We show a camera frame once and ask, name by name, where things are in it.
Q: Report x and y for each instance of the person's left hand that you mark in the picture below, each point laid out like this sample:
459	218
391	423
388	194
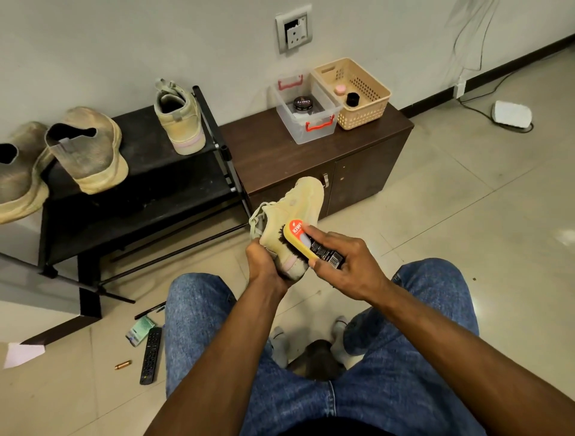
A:
265	269

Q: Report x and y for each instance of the person's right hand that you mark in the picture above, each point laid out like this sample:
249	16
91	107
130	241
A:
355	268

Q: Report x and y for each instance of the black orange shoe brush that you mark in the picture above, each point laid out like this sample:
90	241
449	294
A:
301	238

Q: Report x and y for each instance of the pale green lace-up shoe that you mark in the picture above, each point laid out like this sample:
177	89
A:
184	126
296	202

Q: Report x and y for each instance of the clear plastic storage box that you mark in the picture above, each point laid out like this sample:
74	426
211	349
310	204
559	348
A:
311	127

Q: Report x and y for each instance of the small black round cap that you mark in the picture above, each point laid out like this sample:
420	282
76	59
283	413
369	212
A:
353	100

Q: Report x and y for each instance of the beige plastic basket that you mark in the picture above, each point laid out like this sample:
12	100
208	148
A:
364	93

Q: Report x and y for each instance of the pink round lid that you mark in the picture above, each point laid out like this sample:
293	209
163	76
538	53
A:
340	90

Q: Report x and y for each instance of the worn tan slip-on shoe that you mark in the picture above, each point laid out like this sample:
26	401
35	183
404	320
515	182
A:
94	153
20	180

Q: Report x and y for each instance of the person's left forearm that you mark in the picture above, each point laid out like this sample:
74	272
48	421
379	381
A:
216	373

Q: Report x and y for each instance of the person's right forearm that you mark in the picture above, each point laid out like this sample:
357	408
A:
481	364

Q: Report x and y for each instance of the dark brown wooden cabinet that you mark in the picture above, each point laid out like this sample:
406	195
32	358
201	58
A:
269	153

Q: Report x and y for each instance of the person's right leg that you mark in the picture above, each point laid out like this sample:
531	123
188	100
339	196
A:
422	373

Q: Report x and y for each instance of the black metal shoe rack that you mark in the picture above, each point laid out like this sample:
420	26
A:
166	198

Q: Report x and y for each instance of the black pen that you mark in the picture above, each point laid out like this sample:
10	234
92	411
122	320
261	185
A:
149	310

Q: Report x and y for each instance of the green paper packet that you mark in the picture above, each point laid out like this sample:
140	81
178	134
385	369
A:
141	331

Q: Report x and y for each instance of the black remote control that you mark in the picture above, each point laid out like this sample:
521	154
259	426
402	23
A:
151	355

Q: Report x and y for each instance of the black round polish tin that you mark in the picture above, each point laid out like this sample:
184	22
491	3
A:
304	104

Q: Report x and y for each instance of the small brass cylinder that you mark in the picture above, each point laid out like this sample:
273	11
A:
123	365

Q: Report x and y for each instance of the white router box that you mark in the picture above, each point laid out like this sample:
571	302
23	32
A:
512	115

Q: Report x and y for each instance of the white paper sheet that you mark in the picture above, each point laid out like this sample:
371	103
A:
23	355

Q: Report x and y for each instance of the white wall plug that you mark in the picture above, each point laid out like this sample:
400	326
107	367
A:
460	88

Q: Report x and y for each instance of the white wall socket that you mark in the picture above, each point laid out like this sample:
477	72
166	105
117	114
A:
295	30

